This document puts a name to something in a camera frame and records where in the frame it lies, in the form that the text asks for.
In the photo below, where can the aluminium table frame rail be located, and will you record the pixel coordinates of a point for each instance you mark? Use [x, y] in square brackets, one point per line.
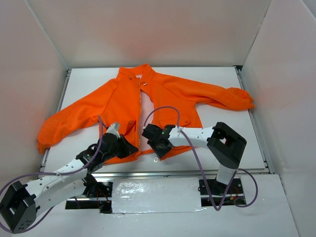
[80, 82]

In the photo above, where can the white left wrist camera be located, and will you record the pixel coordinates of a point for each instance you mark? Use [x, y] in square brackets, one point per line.
[114, 129]

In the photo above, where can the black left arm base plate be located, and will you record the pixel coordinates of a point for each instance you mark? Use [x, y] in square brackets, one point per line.
[100, 200]

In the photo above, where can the orange zip-up jacket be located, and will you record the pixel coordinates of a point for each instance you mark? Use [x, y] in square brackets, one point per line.
[119, 100]

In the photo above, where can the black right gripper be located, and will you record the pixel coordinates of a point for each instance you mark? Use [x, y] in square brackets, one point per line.
[154, 137]

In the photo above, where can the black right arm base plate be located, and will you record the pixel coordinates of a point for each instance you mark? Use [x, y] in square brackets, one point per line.
[217, 189]

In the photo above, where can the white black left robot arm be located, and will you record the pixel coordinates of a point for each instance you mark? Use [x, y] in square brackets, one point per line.
[23, 203]

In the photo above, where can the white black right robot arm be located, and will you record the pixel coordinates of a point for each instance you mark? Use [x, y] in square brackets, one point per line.
[226, 145]

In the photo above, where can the white foam cover panel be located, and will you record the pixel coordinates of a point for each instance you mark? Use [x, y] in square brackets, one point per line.
[156, 195]

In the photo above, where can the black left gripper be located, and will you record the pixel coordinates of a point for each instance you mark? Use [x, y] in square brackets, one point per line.
[121, 145]

